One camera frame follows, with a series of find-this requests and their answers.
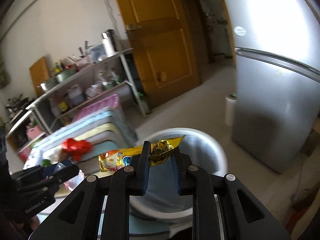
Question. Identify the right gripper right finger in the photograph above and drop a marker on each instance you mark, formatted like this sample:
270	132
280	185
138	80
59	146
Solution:
180	163

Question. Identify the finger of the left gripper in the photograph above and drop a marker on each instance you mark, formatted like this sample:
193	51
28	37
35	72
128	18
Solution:
39	172
54	179

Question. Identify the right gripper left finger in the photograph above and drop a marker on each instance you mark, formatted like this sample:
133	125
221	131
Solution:
140	177

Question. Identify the yellow snack wrapper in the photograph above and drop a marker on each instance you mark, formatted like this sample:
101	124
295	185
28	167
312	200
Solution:
114	160

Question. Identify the red plastic wrapper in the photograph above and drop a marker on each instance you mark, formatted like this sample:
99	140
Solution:
76	148

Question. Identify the white trash bin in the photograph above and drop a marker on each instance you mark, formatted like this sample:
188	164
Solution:
161	201

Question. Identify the metal kitchen shelf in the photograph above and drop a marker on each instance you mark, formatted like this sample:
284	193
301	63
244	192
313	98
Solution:
53	109

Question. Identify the pink basket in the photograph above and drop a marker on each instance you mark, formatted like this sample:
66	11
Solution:
33	132

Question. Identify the striped tablecloth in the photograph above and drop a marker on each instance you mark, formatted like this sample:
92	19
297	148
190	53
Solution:
106	129

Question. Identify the green glass bottle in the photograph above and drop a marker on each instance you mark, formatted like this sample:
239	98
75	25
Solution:
144	103

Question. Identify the black frying pans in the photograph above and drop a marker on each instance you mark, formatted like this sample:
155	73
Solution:
16	103

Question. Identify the white paper towel roll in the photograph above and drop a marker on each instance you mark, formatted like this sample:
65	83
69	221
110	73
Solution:
230	108

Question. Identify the white oil jug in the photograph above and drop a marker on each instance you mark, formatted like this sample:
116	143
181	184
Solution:
76	95

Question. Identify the steel pot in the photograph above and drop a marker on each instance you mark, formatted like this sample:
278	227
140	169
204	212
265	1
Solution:
48	84

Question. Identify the pink plastic storage box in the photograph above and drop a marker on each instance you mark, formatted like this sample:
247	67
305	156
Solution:
111	102

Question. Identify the green metal basin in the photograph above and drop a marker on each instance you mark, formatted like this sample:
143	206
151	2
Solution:
62	76

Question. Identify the wooden cutting board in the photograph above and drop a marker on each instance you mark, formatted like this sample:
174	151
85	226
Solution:
39	73

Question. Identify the clear plastic container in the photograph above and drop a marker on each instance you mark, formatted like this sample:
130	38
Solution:
97	53

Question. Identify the orange wooden door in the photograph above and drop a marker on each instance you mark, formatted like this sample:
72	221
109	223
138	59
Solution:
159	35

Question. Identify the white electric kettle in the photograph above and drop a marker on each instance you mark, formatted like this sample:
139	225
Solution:
111	42

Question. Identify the silver refrigerator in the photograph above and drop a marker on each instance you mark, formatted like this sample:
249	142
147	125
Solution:
276	44

